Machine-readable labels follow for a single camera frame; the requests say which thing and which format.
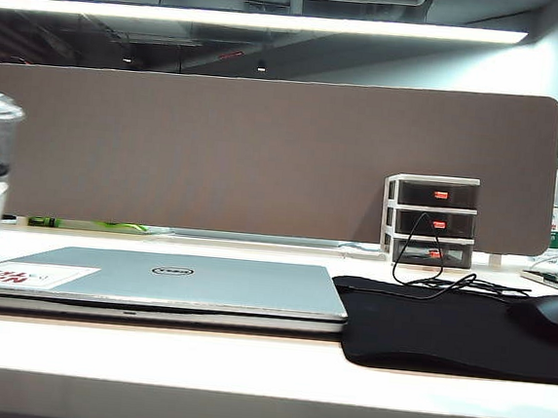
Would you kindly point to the white drawer organizer frame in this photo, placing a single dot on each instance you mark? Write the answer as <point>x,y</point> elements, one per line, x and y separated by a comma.
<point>388,218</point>

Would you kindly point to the green items behind divider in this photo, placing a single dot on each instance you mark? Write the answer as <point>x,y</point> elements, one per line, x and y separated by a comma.
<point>111,226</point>

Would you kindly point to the black mouse pad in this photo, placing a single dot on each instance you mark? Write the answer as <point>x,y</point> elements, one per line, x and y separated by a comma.
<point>420,329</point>

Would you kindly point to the brown fabric desk divider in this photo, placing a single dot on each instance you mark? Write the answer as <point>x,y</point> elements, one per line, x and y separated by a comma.
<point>264,159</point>

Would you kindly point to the black computer mouse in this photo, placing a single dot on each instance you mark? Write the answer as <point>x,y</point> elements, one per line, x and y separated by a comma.
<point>551,311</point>

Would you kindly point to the long white light bar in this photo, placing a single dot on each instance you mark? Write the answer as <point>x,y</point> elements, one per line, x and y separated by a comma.
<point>227,17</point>

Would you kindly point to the white divider bracket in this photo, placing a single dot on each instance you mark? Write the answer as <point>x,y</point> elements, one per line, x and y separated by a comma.
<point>495,260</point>

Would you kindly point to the silver Dell laptop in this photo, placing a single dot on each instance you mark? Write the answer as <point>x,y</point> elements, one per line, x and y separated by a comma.
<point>204,285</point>

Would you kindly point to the white flat box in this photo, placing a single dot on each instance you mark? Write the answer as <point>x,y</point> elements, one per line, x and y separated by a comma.
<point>539,276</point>

